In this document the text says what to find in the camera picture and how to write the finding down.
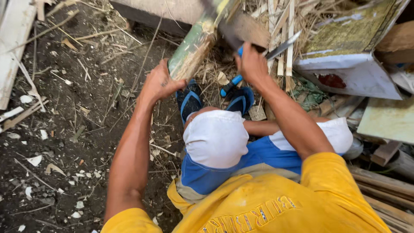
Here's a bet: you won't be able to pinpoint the blue-handled machete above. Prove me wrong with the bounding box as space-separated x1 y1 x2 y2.
200 0 245 98

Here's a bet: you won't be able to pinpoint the white painted board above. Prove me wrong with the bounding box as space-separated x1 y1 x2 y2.
0 0 38 110

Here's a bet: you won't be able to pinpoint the grey pipe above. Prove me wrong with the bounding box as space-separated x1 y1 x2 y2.
386 150 414 181

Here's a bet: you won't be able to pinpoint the pale green board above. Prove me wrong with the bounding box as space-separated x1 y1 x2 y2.
356 96 414 145

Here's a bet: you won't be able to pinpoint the weathered wooden strip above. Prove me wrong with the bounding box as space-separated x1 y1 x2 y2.
0 98 50 134

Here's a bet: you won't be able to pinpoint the grey concrete block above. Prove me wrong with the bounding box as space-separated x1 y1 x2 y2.
109 0 209 37

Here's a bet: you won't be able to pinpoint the green netting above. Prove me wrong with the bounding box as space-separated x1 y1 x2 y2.
290 77 328 111

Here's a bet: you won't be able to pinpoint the small woven scrap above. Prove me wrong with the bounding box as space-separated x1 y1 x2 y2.
248 105 268 122

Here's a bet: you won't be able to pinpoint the green bamboo pole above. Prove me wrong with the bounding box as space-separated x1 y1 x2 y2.
168 0 241 81

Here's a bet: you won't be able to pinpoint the pile of bamboo strips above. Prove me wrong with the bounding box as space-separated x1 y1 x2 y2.
242 0 327 92

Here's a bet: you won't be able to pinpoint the weathered wooden planks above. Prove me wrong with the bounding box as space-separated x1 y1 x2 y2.
307 95 365 120

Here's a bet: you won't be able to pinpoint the brown wooden plank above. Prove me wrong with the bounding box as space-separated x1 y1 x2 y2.
375 21 414 64

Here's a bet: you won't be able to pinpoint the blue flip-flop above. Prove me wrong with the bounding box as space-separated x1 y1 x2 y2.
225 86 255 117
176 79 204 125

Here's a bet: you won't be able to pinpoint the person's left hand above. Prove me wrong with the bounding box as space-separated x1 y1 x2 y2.
141 58 187 105

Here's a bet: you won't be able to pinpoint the brown wooden chopping block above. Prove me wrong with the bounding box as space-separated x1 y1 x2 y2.
219 11 271 50

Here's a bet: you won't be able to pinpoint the white box with mossy top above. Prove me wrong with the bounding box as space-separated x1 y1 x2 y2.
293 0 412 101

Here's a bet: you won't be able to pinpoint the blue and white shorts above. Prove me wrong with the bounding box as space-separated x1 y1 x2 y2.
176 110 354 204

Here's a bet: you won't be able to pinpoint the yellow shirt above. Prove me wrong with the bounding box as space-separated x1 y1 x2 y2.
101 152 392 233

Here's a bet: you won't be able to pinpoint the small wooden block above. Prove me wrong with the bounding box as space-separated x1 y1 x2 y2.
370 140 403 167

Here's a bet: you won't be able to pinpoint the scattered white fragments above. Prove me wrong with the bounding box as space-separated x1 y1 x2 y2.
0 94 104 233

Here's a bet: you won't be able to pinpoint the grey metal knife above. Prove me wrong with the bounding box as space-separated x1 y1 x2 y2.
265 30 302 61

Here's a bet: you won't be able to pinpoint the stack of bamboo slats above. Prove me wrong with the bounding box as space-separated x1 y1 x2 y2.
348 165 414 233

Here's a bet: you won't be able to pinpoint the person's right hand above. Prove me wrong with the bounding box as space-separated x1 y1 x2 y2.
235 42 271 87

